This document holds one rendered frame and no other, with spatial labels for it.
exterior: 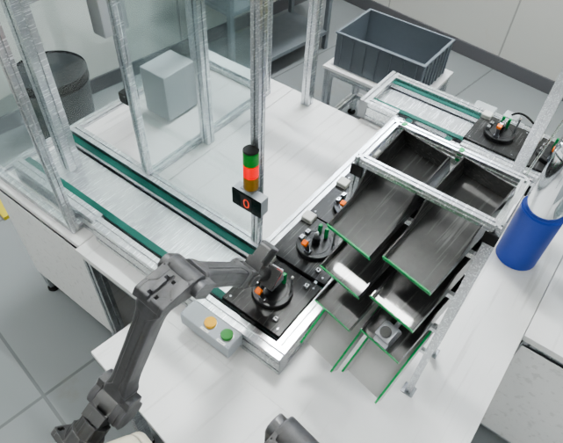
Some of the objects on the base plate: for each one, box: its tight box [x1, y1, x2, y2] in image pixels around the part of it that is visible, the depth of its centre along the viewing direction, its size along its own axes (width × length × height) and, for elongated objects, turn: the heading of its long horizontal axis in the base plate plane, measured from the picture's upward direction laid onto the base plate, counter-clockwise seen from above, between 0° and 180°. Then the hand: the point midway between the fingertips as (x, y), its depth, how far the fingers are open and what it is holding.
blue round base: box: [495, 195, 563, 271], centre depth 192 cm, size 16×16×27 cm
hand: (273, 272), depth 165 cm, fingers closed on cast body, 4 cm apart
